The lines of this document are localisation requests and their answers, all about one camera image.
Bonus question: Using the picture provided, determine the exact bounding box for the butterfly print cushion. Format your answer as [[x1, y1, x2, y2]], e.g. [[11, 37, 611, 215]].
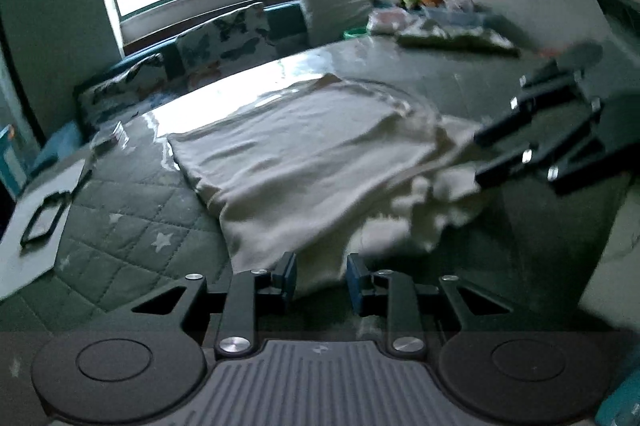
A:
[[75, 53, 174, 128], [176, 2, 279, 78]]

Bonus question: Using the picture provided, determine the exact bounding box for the teal plastic container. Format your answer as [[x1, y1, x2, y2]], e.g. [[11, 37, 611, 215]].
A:
[[594, 375, 640, 426]]

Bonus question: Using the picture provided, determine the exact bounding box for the white pillow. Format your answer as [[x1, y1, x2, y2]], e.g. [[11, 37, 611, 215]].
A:
[[297, 0, 377, 48]]

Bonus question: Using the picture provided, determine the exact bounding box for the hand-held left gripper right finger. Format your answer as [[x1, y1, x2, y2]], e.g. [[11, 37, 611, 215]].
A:
[[346, 252, 516, 361]]

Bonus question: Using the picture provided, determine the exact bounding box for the black hexagonal frame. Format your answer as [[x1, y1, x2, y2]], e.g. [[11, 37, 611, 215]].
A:
[[20, 190, 72, 250]]

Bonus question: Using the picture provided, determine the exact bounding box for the cream white garment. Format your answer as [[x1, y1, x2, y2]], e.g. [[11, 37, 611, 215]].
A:
[[165, 73, 495, 298]]

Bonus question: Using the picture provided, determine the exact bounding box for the blue printed box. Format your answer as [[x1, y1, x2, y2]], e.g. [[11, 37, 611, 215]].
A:
[[0, 123, 32, 203]]

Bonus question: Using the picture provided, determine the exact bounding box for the small white packet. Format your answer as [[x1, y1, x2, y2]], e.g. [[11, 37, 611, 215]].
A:
[[91, 121, 127, 155]]

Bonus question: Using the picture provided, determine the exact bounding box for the pile of light clothes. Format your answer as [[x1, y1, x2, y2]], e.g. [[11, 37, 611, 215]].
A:
[[367, 2, 522, 55]]

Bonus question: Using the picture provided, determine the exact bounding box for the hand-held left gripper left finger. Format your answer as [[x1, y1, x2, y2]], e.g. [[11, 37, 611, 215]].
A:
[[131, 251, 298, 361]]

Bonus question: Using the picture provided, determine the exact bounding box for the white paper sheet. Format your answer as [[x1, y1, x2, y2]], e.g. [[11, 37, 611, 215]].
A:
[[0, 158, 96, 302]]

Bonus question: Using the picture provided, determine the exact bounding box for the teal sofa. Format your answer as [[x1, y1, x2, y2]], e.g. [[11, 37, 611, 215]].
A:
[[74, 0, 312, 129]]

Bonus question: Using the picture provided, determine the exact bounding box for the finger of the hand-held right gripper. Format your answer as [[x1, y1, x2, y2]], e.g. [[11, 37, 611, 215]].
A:
[[474, 120, 626, 198], [472, 42, 606, 148]]

